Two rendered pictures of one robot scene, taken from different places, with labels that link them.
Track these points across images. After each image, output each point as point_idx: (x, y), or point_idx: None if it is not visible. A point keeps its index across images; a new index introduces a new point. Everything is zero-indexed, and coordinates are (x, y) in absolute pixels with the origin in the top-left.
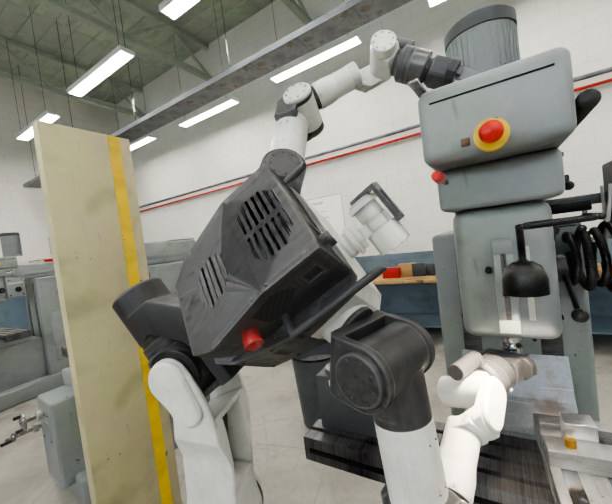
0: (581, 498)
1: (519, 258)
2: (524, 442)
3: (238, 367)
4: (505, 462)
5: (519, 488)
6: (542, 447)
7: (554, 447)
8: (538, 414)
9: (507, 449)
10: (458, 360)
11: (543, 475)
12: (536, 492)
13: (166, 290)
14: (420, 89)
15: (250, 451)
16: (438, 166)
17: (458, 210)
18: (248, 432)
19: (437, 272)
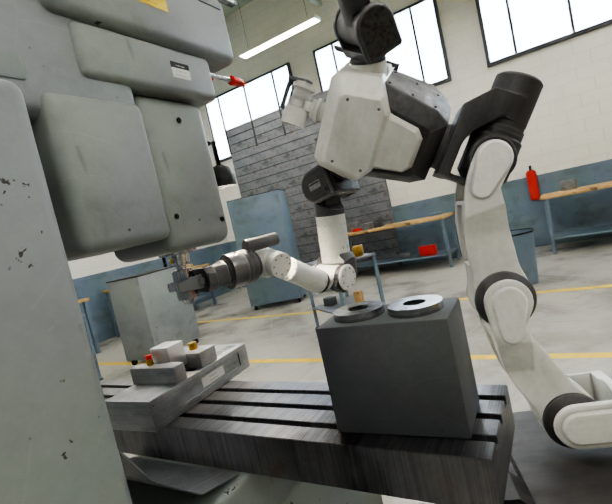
0: (225, 348)
1: (220, 163)
2: (182, 422)
3: (434, 172)
4: (230, 400)
5: (244, 384)
6: (196, 377)
7: (206, 346)
8: (147, 399)
9: (212, 412)
10: (266, 234)
11: (210, 396)
12: (233, 384)
13: (492, 88)
14: (221, 2)
15: (467, 256)
16: (222, 65)
17: (202, 105)
18: (464, 239)
19: (50, 198)
